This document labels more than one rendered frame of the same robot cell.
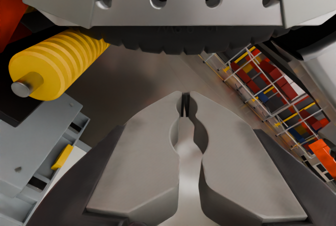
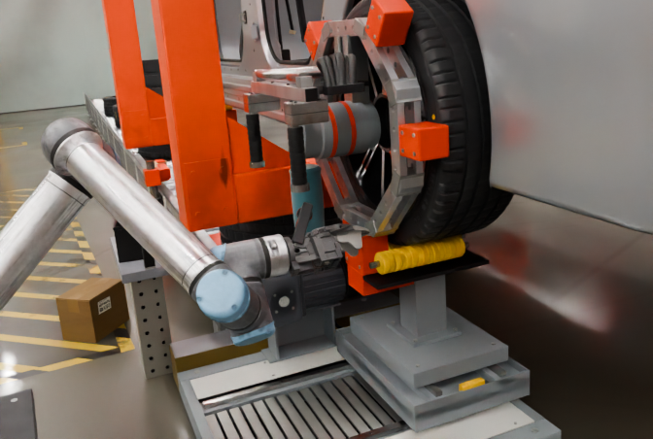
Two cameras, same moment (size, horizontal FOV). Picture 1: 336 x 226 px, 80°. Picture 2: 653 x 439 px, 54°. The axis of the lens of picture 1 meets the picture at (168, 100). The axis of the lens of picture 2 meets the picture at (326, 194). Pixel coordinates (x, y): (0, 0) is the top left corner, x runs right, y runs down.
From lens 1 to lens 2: 150 cm
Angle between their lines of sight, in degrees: 85
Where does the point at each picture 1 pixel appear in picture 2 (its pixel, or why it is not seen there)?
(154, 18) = (382, 218)
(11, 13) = (379, 246)
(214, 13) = (387, 206)
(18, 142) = (428, 354)
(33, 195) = (429, 396)
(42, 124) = (453, 350)
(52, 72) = (380, 257)
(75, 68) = (394, 256)
